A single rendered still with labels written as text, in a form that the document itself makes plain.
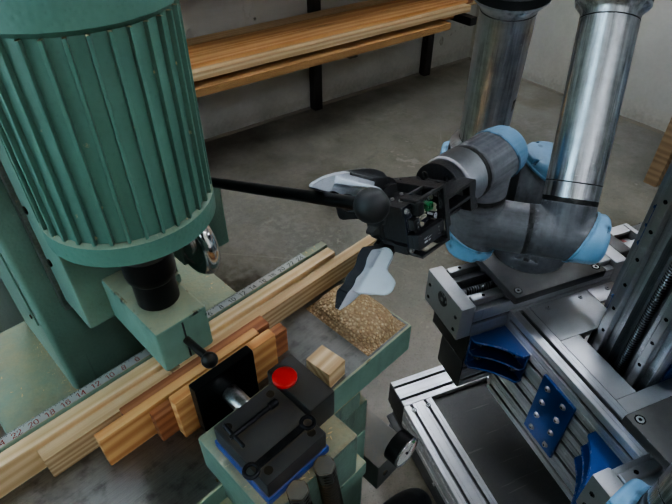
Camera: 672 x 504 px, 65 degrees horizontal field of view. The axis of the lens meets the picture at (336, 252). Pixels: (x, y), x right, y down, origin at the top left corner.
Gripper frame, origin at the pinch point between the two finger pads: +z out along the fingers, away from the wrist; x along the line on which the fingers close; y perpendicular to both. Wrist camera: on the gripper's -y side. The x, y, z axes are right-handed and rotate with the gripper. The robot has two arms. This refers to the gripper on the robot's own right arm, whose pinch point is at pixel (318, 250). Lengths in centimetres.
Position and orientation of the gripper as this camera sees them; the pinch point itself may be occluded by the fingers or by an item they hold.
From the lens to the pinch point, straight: 57.2
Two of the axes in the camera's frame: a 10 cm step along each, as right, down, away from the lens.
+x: 1.8, 8.7, 4.5
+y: 6.8, 2.2, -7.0
